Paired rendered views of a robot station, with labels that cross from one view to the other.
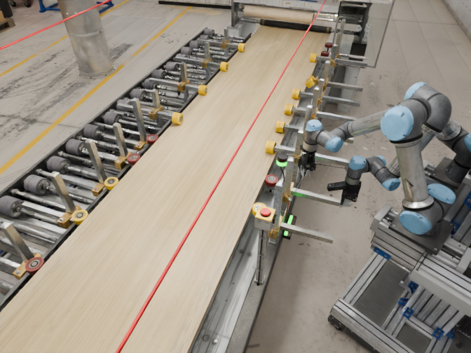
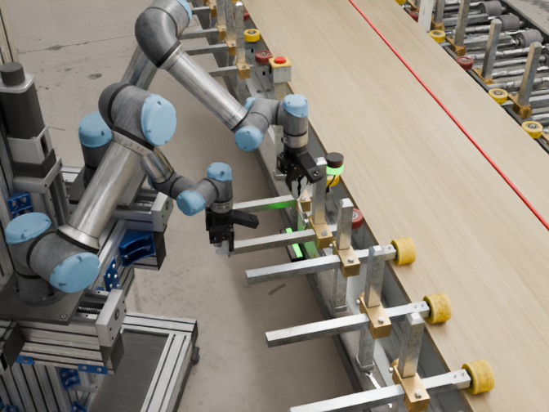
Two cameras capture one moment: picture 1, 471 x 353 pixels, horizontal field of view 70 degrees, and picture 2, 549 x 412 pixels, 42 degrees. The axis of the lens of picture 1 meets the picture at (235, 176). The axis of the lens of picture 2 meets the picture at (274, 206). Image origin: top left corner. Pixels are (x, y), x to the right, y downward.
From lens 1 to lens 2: 3.25 m
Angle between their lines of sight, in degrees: 94
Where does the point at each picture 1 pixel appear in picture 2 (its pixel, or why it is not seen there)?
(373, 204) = not seen: outside the picture
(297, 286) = (265, 381)
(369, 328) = (140, 320)
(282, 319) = (259, 331)
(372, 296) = (144, 366)
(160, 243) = (388, 107)
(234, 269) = not seen: hidden behind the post
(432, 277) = not seen: hidden behind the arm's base
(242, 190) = (371, 184)
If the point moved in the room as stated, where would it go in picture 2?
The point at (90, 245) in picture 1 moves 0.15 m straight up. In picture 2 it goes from (445, 83) to (450, 52)
